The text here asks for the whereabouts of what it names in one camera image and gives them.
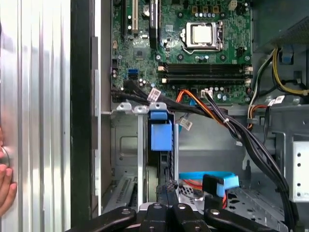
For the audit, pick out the silver CPU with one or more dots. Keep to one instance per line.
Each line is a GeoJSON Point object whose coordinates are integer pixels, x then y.
{"type": "Point", "coordinates": [202, 33]}

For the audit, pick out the CPU socket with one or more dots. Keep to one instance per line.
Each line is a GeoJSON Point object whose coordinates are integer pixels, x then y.
{"type": "Point", "coordinates": [218, 31]}

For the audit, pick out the black PC case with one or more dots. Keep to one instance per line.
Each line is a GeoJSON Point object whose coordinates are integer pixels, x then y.
{"type": "Point", "coordinates": [82, 96]}

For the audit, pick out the metal disk bay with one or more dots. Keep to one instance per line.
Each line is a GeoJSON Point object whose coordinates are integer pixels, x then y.
{"type": "Point", "coordinates": [141, 145]}

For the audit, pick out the grey power supply unit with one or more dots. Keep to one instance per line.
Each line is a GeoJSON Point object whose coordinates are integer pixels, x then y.
{"type": "Point", "coordinates": [277, 21]}

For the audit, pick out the white expansion slot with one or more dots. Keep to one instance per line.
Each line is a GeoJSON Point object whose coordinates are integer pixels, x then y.
{"type": "Point", "coordinates": [134, 14]}

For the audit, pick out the RAM stick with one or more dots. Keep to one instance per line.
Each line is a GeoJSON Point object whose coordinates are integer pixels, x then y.
{"type": "Point", "coordinates": [205, 68]}

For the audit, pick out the hard disk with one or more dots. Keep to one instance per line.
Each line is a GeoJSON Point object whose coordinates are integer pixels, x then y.
{"type": "Point", "coordinates": [160, 135]}

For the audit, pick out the green motherboard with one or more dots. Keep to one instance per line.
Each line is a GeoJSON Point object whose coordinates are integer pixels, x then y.
{"type": "Point", "coordinates": [144, 55]}

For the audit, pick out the black graphics card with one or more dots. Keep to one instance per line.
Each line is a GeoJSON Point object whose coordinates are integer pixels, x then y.
{"type": "Point", "coordinates": [154, 24]}

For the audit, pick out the blue board port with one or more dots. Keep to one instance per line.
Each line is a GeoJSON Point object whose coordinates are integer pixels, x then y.
{"type": "Point", "coordinates": [132, 73]}

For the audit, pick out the metal optical drive cage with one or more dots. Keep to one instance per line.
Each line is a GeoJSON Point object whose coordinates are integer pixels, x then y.
{"type": "Point", "coordinates": [299, 169]}

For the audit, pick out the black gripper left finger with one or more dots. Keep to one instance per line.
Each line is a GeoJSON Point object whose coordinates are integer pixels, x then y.
{"type": "Point", "coordinates": [154, 217]}

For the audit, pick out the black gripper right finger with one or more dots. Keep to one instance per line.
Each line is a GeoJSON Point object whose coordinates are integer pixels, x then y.
{"type": "Point", "coordinates": [183, 217]}

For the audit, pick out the person's bare hand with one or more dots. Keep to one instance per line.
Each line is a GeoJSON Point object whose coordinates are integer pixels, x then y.
{"type": "Point", "coordinates": [6, 188]}

